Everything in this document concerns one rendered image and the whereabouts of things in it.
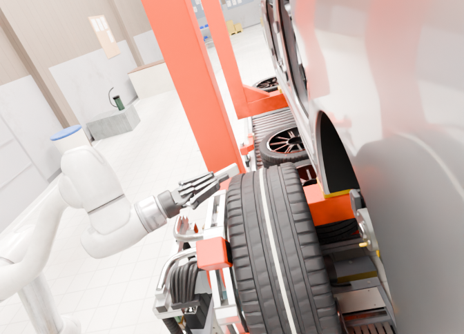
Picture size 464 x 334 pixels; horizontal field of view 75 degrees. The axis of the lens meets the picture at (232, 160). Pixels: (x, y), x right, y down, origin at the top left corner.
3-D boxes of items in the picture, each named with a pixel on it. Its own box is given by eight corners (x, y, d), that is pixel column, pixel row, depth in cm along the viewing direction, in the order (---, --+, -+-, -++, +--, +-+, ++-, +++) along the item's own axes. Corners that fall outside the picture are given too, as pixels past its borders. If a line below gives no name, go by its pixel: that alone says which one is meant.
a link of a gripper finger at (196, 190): (179, 192, 82) (180, 195, 81) (215, 174, 84) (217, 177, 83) (184, 203, 84) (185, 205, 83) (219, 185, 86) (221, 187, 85)
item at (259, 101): (297, 103, 329) (291, 72, 313) (250, 116, 337) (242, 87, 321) (295, 99, 344) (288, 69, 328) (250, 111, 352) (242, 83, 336)
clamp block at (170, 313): (184, 315, 94) (178, 304, 91) (157, 319, 95) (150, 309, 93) (186, 301, 98) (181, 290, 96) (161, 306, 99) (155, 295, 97)
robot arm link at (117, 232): (150, 240, 76) (126, 194, 75) (90, 272, 73) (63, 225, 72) (152, 231, 87) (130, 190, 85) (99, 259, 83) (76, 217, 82)
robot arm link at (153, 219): (152, 239, 79) (173, 228, 81) (137, 215, 75) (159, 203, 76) (146, 220, 87) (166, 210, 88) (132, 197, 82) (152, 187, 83)
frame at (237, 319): (271, 388, 98) (220, 275, 74) (251, 390, 99) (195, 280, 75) (261, 260, 146) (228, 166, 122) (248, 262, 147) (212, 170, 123)
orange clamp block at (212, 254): (233, 266, 85) (225, 262, 77) (207, 271, 86) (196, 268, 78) (230, 241, 88) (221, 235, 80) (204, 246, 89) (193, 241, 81)
